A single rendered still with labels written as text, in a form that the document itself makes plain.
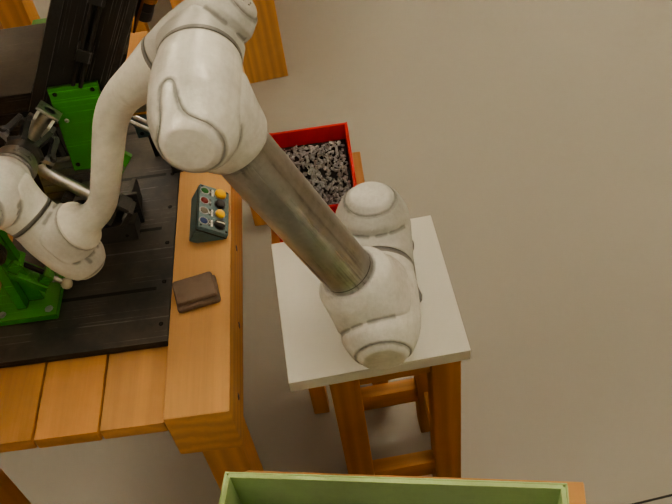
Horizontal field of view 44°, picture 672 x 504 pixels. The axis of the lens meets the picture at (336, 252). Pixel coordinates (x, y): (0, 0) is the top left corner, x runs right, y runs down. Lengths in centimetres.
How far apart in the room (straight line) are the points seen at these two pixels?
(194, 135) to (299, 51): 305
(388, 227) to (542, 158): 190
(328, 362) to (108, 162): 62
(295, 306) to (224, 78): 78
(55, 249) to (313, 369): 58
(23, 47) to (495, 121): 209
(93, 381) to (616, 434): 159
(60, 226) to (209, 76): 58
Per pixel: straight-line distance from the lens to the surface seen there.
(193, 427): 179
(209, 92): 118
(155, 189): 223
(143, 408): 182
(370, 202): 167
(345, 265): 148
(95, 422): 184
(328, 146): 226
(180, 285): 193
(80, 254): 169
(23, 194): 167
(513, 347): 287
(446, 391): 205
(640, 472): 269
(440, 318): 183
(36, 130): 202
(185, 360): 184
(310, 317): 185
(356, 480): 155
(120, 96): 145
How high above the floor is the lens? 235
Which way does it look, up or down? 48 degrees down
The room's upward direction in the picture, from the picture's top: 10 degrees counter-clockwise
